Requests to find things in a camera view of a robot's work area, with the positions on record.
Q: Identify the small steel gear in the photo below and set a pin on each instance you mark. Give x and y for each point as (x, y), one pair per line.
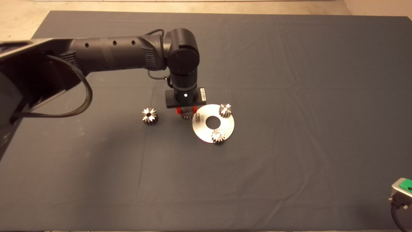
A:
(225, 110)
(186, 115)
(218, 135)

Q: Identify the dark grey table cloth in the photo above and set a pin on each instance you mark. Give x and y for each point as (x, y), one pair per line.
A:
(305, 80)

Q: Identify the green right camera mount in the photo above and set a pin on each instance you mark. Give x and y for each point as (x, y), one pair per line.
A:
(406, 185)

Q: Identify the large steel gear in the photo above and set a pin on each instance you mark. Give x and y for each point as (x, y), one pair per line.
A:
(149, 116)

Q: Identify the round metal plate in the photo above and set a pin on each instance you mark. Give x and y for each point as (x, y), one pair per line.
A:
(202, 130)

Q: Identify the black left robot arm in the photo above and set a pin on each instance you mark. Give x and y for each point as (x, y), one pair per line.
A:
(112, 53)

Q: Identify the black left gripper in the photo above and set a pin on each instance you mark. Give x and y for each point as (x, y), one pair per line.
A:
(170, 102)

